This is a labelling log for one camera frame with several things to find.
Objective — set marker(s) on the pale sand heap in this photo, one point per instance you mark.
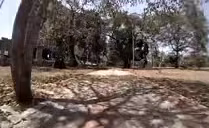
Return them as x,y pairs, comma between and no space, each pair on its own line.
110,72

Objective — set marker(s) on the row of trees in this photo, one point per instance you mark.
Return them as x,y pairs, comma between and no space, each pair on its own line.
125,43

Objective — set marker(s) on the thin pole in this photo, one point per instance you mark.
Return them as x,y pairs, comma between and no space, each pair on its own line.
133,50

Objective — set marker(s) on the pale red brick path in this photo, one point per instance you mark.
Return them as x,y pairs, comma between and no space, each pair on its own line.
125,110

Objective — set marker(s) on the dry grass ground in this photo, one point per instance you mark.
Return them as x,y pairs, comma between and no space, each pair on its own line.
178,75

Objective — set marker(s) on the tall tree with thick trunk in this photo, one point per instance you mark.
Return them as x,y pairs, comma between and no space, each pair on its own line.
23,60

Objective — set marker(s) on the low building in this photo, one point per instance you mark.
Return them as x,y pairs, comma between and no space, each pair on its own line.
2,50

